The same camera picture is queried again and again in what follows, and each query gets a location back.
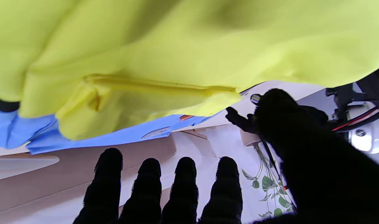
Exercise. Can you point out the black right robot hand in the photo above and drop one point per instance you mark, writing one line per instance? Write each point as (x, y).
(317, 174)

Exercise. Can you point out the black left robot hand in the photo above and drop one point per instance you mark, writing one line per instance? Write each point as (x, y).
(248, 119)

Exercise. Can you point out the blue and yellow school backpack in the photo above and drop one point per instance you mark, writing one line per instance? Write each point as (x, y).
(177, 56)

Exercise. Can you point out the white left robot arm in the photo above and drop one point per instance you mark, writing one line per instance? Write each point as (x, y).
(368, 137)

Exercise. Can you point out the beige plant pot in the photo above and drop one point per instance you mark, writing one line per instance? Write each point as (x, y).
(250, 138)

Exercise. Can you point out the black stand leg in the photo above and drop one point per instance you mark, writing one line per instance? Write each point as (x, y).
(272, 158)

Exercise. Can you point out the dark green leaf plant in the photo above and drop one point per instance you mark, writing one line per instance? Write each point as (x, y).
(270, 183)

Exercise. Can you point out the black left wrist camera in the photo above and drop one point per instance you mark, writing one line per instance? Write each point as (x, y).
(357, 96)

